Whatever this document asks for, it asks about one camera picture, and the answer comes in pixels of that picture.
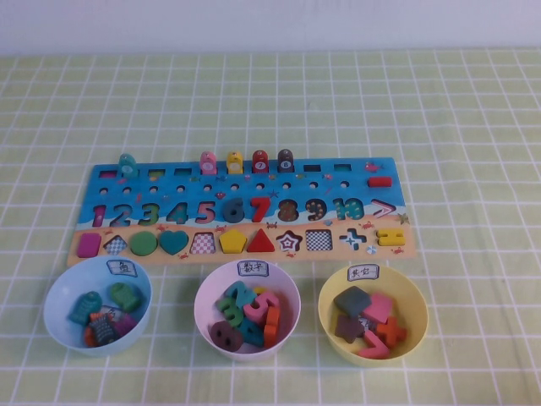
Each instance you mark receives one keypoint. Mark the green checked tablecloth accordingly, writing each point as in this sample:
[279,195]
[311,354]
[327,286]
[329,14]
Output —
[270,105]

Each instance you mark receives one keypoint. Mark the yellow fish peg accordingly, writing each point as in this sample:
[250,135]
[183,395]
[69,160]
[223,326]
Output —
[235,163]

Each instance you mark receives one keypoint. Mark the orange fish piece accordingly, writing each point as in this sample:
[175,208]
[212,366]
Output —
[88,336]

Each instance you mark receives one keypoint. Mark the red fish peg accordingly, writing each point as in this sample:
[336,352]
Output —
[260,162]

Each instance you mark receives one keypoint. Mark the paper label on blue bowl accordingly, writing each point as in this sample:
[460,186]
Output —
[122,268]

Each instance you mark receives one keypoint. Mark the paper slip in blue bowl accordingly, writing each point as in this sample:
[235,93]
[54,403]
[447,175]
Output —
[112,311]

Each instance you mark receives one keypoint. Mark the brown star block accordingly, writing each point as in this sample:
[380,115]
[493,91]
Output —
[348,329]

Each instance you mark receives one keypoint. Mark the pink plastic bowl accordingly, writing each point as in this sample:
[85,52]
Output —
[207,292]

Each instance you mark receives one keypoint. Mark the yellow equals sign block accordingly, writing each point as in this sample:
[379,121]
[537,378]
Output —
[391,238]

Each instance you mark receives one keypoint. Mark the brown number eight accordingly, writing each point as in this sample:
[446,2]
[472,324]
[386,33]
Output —
[214,336]

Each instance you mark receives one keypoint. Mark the purple fish piece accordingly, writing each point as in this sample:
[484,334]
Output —
[126,325]

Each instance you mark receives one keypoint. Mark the teal striped fish piece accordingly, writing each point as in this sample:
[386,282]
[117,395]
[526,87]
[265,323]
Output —
[85,308]

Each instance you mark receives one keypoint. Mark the brown fish peg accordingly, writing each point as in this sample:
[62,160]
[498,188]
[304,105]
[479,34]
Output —
[285,161]

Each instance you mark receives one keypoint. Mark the yellow number piece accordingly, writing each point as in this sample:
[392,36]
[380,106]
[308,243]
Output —
[259,292]

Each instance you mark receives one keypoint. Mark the red triangle block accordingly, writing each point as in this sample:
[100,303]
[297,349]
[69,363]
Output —
[261,245]

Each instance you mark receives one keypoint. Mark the teal fish peg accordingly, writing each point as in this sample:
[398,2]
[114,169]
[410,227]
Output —
[127,165]

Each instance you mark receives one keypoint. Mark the teal number four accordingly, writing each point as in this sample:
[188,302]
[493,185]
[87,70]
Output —
[253,335]

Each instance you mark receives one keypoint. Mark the pink number five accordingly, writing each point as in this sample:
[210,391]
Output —
[263,306]

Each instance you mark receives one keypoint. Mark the paper label on pink bowl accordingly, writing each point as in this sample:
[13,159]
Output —
[253,268]

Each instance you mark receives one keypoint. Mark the pink greater-than sign block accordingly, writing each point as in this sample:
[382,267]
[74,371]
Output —
[374,347]

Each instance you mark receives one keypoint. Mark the green number three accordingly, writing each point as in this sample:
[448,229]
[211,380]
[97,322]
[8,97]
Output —
[229,313]

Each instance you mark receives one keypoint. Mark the orange number piece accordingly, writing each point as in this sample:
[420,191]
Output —
[273,325]

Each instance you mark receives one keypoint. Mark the teal heart block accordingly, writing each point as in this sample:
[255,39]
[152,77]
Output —
[173,241]

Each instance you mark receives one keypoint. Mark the green circle block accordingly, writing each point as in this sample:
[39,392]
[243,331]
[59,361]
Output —
[143,243]

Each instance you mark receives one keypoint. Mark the paper label on yellow bowl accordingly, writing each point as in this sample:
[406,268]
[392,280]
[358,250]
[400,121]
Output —
[363,273]

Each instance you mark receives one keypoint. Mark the light blue plastic bowl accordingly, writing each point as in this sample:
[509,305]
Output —
[59,296]

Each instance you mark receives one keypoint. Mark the dark grey number six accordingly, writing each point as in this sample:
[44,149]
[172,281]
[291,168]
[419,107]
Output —
[229,215]

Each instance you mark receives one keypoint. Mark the yellow plastic bowl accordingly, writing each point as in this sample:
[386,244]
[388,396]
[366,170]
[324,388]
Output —
[414,313]

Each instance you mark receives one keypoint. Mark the yellow pentagon block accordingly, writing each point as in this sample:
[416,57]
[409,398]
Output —
[233,243]

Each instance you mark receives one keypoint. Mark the grey fish piece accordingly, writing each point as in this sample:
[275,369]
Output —
[102,330]

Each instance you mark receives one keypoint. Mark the magenta rectangle block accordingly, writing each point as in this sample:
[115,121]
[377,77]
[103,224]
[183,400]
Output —
[89,245]

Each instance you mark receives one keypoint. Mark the teal number two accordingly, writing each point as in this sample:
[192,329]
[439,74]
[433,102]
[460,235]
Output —
[238,294]

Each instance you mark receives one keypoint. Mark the blue wooden puzzle board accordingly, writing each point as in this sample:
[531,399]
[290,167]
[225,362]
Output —
[300,178]

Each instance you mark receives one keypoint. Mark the red minus sign block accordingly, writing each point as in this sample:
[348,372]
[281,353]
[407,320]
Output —
[380,182]

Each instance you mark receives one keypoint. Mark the orange plus sign block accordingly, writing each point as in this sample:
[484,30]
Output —
[391,330]

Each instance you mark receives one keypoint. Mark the pink fish peg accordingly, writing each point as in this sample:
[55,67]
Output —
[208,163]

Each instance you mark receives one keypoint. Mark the green fish piece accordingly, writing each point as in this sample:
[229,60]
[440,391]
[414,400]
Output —
[125,297]

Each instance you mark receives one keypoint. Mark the pink trapezoid block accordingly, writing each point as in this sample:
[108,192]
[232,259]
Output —
[380,308]

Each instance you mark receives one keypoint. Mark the red number seven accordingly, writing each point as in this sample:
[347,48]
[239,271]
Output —
[260,203]

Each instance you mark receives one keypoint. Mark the dark grey square block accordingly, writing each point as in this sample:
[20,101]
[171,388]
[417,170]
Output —
[351,301]

